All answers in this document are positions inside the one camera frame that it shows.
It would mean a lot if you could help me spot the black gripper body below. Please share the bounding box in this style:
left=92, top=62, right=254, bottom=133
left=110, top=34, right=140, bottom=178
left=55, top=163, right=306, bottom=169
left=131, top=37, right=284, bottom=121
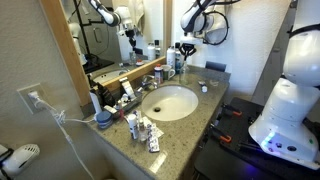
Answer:
left=179, top=42, right=198, bottom=55

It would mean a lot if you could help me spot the clear pump soap bottle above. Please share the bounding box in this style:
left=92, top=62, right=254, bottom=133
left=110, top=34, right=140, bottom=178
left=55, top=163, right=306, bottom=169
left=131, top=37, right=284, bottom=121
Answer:
left=178, top=60, right=190, bottom=85

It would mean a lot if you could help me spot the blue mouthwash bottle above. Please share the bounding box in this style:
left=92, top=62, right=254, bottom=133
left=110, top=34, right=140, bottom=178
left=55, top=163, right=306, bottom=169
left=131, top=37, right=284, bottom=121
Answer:
left=174, top=42, right=184, bottom=75

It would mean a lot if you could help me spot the tall white bottle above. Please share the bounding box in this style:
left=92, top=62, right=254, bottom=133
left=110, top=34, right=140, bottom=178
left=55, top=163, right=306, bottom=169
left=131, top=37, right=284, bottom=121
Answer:
left=166, top=45, right=177, bottom=71

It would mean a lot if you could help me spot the small clear bottle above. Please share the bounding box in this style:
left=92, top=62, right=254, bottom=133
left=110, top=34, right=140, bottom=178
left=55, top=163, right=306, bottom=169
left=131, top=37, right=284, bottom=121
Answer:
left=138, top=118, right=149, bottom=144

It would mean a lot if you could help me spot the small white capped bottle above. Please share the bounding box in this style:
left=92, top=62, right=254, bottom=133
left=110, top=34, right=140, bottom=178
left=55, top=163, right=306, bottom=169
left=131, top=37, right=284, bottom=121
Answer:
left=127, top=113, right=140, bottom=140

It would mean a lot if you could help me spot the white cylinder bottle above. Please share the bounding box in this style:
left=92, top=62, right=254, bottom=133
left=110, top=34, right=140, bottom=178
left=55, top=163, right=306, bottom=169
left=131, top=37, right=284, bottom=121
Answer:
left=89, top=89, right=103, bottom=116

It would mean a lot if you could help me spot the beige hanging towel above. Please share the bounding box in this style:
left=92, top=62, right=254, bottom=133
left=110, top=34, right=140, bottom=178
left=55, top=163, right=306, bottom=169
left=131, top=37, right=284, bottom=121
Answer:
left=196, top=9, right=232, bottom=47

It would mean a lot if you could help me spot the white blue toothpaste tube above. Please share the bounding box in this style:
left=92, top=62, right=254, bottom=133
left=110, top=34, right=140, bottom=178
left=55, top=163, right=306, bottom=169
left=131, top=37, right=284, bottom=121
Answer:
left=197, top=79, right=209, bottom=94

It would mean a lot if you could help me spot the chrome faucet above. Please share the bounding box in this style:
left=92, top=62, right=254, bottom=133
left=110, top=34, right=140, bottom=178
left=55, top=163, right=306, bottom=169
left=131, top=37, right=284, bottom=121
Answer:
left=134, top=74, right=159, bottom=94

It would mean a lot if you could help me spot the white oval sink basin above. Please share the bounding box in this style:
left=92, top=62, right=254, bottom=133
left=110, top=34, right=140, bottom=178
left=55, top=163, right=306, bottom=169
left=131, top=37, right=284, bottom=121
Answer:
left=141, top=84, right=200, bottom=122

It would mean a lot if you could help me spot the white standing tube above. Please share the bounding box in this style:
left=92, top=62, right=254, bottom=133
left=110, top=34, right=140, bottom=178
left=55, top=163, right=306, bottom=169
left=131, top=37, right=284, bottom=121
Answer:
left=119, top=77, right=137, bottom=101

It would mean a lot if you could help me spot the black orange clamp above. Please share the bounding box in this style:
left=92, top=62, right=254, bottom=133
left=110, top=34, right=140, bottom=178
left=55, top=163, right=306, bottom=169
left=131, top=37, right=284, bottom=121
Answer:
left=219, top=104, right=244, bottom=118
left=209, top=124, right=233, bottom=144

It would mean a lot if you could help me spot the dark toiletry tray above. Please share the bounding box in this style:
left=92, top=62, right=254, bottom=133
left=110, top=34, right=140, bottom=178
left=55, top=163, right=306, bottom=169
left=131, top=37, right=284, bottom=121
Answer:
left=111, top=94, right=144, bottom=118

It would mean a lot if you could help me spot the short blister pack strip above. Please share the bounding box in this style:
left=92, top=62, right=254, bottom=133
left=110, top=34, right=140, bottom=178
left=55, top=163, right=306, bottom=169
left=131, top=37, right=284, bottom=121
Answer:
left=141, top=114, right=165, bottom=138

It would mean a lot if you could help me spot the black tube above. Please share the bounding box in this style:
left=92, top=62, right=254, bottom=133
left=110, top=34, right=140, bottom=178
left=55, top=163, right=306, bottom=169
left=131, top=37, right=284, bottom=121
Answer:
left=98, top=83, right=117, bottom=108

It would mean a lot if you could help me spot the black robot cart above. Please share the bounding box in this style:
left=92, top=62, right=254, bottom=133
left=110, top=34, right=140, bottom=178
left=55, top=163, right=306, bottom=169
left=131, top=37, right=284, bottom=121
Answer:
left=193, top=96, right=320, bottom=180

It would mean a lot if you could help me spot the round blue jar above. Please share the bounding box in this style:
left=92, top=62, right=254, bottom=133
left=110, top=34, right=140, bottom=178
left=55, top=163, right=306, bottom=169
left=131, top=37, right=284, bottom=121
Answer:
left=96, top=110, right=114, bottom=130

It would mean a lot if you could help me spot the wood framed mirror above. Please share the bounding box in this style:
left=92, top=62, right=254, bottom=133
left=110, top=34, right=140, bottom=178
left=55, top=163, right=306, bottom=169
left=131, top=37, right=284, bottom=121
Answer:
left=39, top=0, right=174, bottom=108

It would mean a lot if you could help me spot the white wall outlet with plug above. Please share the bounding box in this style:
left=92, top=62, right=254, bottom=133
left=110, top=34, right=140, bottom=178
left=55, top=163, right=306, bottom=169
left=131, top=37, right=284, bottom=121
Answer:
left=17, top=83, right=50, bottom=115

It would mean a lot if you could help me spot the white wall hair dryer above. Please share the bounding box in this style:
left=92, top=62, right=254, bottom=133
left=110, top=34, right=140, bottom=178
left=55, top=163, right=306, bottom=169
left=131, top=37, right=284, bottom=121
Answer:
left=0, top=143, right=41, bottom=180

